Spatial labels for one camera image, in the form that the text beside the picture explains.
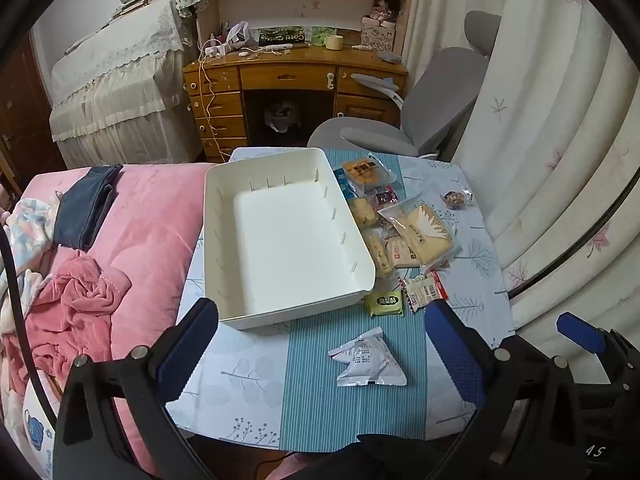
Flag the doll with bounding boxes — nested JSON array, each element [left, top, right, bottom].
[[367, 0, 401, 23]]

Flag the green snack packet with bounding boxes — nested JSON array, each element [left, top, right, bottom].
[[365, 291, 405, 317]]

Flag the wooden door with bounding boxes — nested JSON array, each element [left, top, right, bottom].
[[0, 30, 66, 196]]

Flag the dark blue jeans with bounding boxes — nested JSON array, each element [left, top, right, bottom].
[[52, 164, 123, 252]]

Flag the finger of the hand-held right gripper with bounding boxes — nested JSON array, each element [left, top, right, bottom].
[[556, 311, 640, 392]]

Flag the black cable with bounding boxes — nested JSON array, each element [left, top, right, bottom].
[[507, 175, 640, 301], [0, 227, 68, 413]]

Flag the dark printed box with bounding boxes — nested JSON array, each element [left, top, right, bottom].
[[257, 27, 306, 47]]

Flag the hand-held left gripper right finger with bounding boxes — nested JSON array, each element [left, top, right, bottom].
[[424, 299, 587, 480]]

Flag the white plastic bin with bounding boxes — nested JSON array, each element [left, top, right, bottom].
[[202, 147, 377, 331]]

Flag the lace cloth covered piano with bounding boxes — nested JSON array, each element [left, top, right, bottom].
[[48, 0, 201, 168]]

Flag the white plastic bag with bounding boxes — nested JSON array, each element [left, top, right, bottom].
[[222, 21, 256, 46]]

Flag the silver snack packet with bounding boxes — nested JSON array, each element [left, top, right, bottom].
[[328, 326, 408, 387]]

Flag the person's dark clothing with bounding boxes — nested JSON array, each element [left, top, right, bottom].
[[295, 434, 501, 480]]

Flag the wooden desk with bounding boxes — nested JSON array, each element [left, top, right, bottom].
[[182, 42, 408, 163]]

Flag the pink crumpled towel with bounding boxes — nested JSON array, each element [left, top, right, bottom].
[[25, 252, 132, 381]]

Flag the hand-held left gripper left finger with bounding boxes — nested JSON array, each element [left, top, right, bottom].
[[52, 297, 219, 480]]

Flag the stack of books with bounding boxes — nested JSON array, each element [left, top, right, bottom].
[[110, 0, 178, 21]]

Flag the orange cake packet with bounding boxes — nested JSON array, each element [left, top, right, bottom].
[[341, 156, 396, 191]]

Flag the wooden bookshelf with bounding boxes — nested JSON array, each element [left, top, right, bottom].
[[195, 0, 416, 51]]

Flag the blue snack packet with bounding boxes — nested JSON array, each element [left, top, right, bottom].
[[332, 167, 361, 202]]

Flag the blue patterned tablecloth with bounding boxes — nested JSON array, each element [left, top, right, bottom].
[[175, 147, 516, 453]]

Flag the red white snack packet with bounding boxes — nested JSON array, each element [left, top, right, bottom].
[[400, 270, 451, 313]]

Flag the white cable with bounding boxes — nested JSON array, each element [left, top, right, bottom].
[[197, 45, 221, 148]]

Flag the grey office chair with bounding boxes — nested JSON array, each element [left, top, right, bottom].
[[306, 10, 502, 161]]

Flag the round nut candy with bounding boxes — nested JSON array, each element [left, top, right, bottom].
[[440, 187, 473, 210]]

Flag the floral fabric pouch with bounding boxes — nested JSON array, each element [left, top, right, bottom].
[[175, 0, 210, 18]]

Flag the clear bag of yellow wafers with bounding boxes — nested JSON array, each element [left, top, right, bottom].
[[377, 197, 456, 268]]

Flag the white floral curtain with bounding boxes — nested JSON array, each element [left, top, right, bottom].
[[400, 0, 640, 351]]

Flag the floral cloth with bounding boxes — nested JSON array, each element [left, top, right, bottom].
[[0, 195, 61, 331]]

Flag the pale biscuit packet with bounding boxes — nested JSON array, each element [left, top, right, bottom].
[[347, 195, 383, 229]]

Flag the pink blanket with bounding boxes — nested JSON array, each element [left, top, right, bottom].
[[0, 162, 216, 480]]

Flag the white bag under desk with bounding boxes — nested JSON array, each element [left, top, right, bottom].
[[263, 100, 301, 133]]

